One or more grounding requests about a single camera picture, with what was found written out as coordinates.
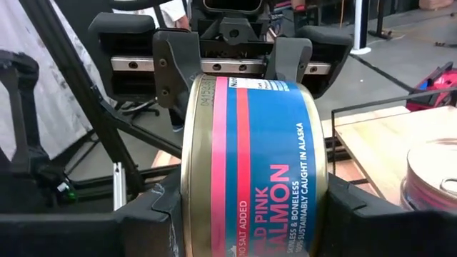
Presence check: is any black aluminium frame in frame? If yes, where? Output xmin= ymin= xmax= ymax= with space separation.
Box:
xmin=19 ymin=0 xmax=185 ymax=211

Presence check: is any pink salmon can gold lid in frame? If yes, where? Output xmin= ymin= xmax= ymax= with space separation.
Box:
xmin=180 ymin=73 xmax=329 ymax=257
xmin=399 ymin=138 xmax=457 ymax=212

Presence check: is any white fabric sheet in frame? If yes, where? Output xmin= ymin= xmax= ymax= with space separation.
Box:
xmin=0 ymin=0 xmax=115 ymax=161

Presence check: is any red black portable power unit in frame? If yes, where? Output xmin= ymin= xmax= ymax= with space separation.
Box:
xmin=405 ymin=61 xmax=457 ymax=112

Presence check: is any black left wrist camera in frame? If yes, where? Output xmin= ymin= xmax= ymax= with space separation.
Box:
xmin=201 ymin=0 xmax=267 ymax=16

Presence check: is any silver aluminium extrusion piece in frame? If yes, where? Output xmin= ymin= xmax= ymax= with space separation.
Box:
xmin=113 ymin=162 xmax=126 ymax=211

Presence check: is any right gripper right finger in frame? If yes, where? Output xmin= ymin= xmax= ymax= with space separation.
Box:
xmin=317 ymin=173 xmax=457 ymax=257

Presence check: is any white pole with base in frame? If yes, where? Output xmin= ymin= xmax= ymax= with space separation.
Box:
xmin=349 ymin=0 xmax=373 ymax=56

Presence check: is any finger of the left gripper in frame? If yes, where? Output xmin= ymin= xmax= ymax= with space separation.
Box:
xmin=264 ymin=35 xmax=314 ymax=85
xmin=152 ymin=29 xmax=204 ymax=110

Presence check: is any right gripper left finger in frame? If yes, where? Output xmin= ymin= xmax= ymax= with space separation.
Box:
xmin=0 ymin=170 xmax=186 ymax=257

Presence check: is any black office chair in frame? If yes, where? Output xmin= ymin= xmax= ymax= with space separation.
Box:
xmin=117 ymin=96 xmax=161 ymax=122

